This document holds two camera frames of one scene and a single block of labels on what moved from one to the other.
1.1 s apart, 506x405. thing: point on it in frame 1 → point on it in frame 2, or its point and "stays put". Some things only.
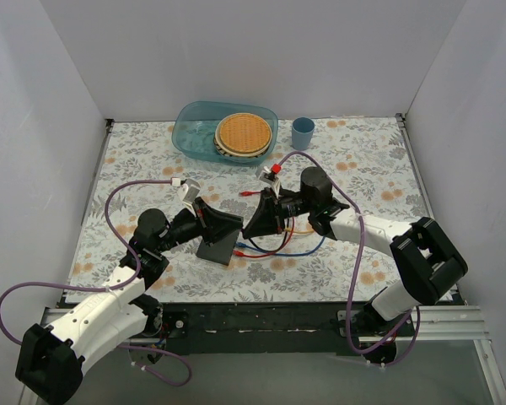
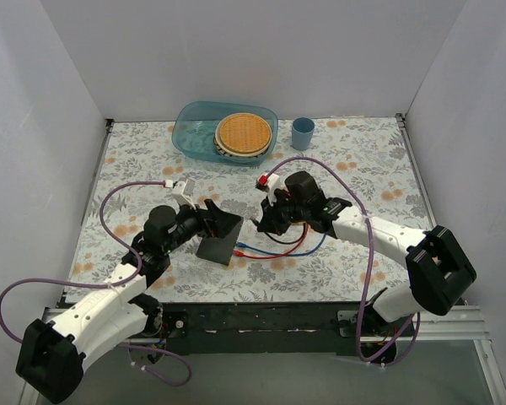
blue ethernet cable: (314, 248) stays put
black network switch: (220, 251) stays put
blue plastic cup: (302, 131) stays put
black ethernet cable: (272, 251) → (285, 242)
